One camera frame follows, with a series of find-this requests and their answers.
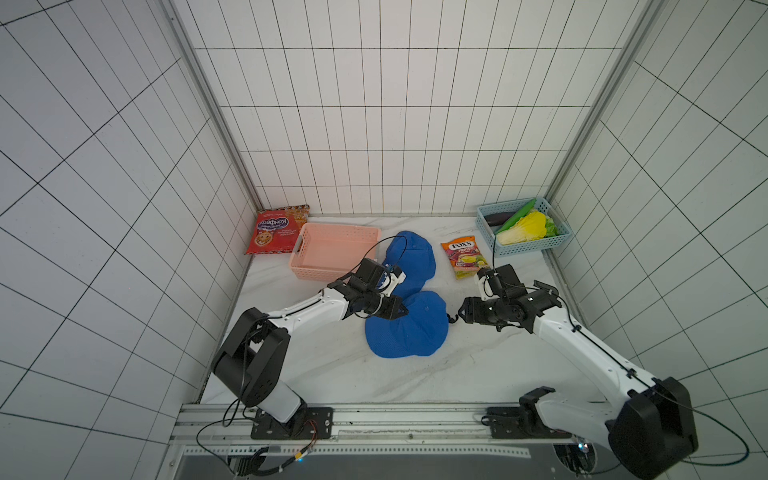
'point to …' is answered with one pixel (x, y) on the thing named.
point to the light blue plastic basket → (564, 231)
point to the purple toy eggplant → (498, 218)
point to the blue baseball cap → (415, 258)
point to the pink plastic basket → (328, 252)
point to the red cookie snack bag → (276, 229)
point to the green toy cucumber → (518, 215)
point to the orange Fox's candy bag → (465, 257)
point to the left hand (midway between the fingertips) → (399, 316)
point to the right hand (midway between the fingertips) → (458, 312)
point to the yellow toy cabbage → (533, 226)
